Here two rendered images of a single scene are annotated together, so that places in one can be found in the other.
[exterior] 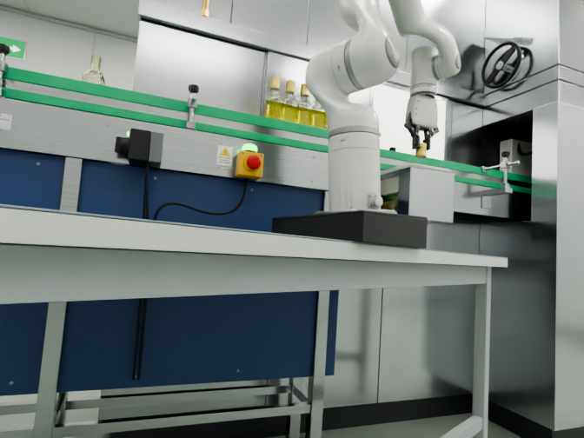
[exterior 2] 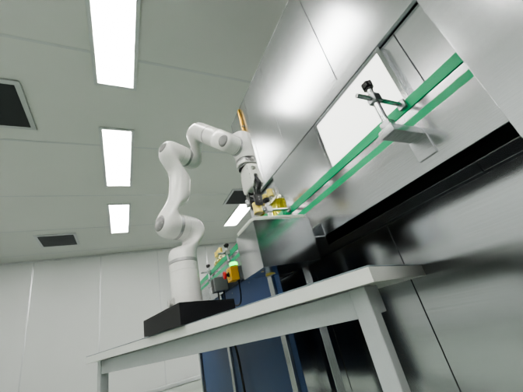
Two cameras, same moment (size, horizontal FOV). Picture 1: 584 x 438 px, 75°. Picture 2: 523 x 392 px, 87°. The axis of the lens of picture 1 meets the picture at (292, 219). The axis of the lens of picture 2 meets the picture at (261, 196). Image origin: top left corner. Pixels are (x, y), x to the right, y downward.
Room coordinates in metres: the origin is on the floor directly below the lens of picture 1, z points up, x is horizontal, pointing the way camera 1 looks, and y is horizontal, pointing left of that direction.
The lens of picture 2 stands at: (1.09, -1.35, 0.69)
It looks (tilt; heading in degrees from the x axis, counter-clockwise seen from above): 25 degrees up; 81
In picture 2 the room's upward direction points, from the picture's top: 14 degrees counter-clockwise
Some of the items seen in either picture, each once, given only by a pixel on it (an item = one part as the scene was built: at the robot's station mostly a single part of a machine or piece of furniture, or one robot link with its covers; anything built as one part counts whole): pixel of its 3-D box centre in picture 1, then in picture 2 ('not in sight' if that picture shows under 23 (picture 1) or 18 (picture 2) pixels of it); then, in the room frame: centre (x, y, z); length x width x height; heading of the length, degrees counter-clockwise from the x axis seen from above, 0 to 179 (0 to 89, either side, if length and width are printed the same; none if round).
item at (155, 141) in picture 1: (145, 149); (219, 285); (0.98, 0.40, 0.96); 0.08 x 0.08 x 0.08; 21
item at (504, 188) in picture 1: (500, 180); (390, 117); (1.53, -0.84, 1.07); 0.17 x 0.05 x 0.23; 21
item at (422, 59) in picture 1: (425, 69); (242, 148); (1.21, -0.41, 1.35); 0.09 x 0.08 x 0.13; 46
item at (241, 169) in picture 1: (248, 166); (234, 274); (1.08, 0.14, 0.96); 0.07 x 0.07 x 0.07; 21
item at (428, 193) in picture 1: (403, 199); (282, 247); (1.27, -0.37, 0.92); 0.27 x 0.17 x 0.15; 21
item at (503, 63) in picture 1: (502, 66); not in sight; (1.73, -0.95, 1.66); 0.21 x 0.05 x 0.21; 21
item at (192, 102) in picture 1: (192, 105); (223, 254); (1.04, 0.30, 1.11); 0.07 x 0.04 x 0.13; 21
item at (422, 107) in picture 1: (422, 111); (250, 178); (1.21, -0.41, 1.21); 0.10 x 0.07 x 0.11; 110
